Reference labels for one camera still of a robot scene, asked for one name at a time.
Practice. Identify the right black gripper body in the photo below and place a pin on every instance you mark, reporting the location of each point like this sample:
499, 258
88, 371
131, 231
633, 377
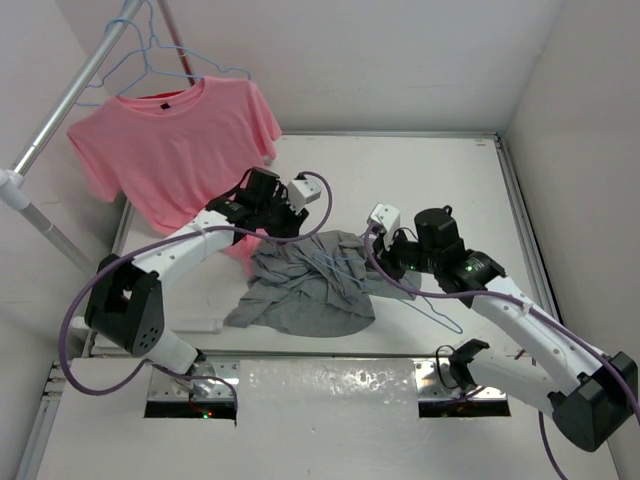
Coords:
403, 254

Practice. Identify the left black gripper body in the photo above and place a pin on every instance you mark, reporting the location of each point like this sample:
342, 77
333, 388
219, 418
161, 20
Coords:
278, 218

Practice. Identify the blue wire hanger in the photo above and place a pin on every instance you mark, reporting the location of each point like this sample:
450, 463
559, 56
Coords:
143, 38
333, 264

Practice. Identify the grey t shirt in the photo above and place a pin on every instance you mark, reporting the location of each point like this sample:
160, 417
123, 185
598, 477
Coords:
290, 293

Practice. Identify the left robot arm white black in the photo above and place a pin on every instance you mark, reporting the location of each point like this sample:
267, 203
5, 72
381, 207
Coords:
126, 306

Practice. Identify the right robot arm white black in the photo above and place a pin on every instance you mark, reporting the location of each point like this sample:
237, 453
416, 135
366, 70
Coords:
587, 393

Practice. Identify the pink t shirt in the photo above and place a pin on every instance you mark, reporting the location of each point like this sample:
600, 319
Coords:
170, 156

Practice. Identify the silver clothes rack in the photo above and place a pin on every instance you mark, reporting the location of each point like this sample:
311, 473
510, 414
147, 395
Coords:
39, 55

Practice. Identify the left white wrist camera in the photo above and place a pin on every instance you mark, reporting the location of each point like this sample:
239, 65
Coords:
302, 191

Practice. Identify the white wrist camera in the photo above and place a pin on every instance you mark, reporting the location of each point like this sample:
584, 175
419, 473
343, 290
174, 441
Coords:
386, 217
302, 191

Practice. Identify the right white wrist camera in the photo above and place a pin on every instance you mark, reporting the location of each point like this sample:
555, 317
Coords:
386, 217

